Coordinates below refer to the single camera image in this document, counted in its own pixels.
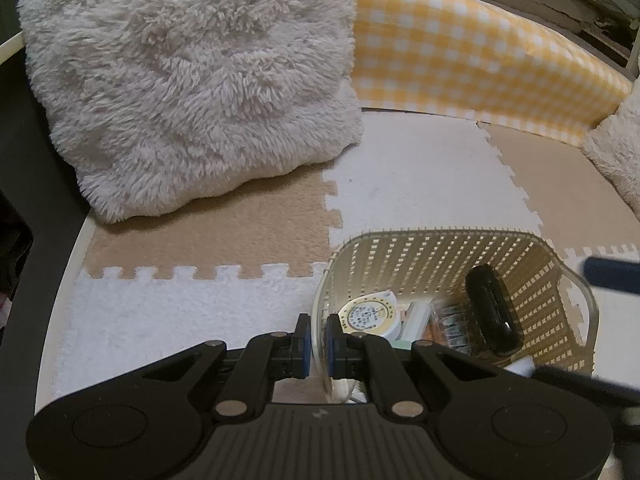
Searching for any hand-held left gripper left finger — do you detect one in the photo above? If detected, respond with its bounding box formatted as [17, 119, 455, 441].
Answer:
[145, 312, 313, 424]

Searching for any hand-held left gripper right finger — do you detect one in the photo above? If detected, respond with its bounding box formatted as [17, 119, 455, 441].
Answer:
[325, 314, 496, 419]

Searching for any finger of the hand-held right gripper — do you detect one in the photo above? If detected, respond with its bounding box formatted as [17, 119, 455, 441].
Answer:
[529, 364, 640, 411]
[581, 255, 640, 292]

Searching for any white plastic hand tool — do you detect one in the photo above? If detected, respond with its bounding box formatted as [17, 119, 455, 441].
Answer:
[400, 302, 432, 344]

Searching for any black oval case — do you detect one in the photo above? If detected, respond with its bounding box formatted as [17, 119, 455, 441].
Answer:
[465, 266, 524, 359]

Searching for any clear plastic battery case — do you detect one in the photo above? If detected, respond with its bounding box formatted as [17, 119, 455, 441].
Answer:
[430, 302, 482, 356]

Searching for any cream plastic lattice basket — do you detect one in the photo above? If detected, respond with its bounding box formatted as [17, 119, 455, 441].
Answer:
[311, 230, 600, 407]

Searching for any fluffy white cushion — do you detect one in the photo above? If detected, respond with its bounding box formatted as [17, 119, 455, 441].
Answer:
[17, 0, 365, 225]
[580, 91, 640, 221]

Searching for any beige white foam puzzle mat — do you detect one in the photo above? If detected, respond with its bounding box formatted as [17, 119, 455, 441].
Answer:
[32, 110, 640, 480]

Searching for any yellow checked bed cloth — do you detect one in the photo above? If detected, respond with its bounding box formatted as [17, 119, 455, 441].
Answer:
[347, 0, 634, 147]

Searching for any wooden shelf unit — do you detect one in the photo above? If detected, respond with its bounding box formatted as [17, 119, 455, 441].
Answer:
[0, 30, 27, 67]

